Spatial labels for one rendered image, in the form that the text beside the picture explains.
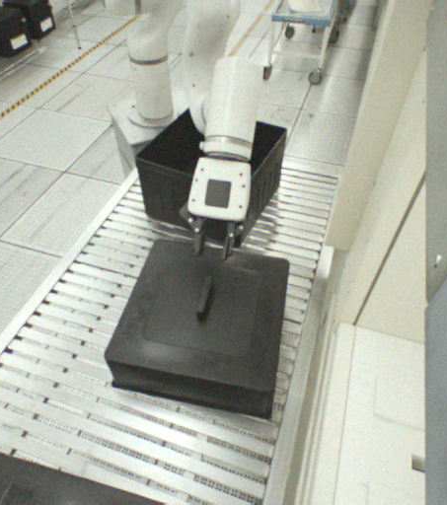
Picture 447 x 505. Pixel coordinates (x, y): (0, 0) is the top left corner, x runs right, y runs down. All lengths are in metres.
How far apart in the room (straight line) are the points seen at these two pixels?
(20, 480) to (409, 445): 0.49
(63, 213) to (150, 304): 1.64
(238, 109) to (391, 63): 0.23
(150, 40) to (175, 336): 0.90
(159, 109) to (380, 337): 1.00
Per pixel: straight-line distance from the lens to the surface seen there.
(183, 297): 0.74
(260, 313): 0.72
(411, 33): 0.63
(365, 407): 0.67
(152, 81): 1.36
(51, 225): 2.29
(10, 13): 3.77
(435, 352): 0.21
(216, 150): 0.68
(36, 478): 0.49
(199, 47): 0.78
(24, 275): 2.09
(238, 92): 0.70
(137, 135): 1.37
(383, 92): 0.65
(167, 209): 0.99
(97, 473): 0.74
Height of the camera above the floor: 1.46
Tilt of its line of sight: 49 degrees down
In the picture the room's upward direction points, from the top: straight up
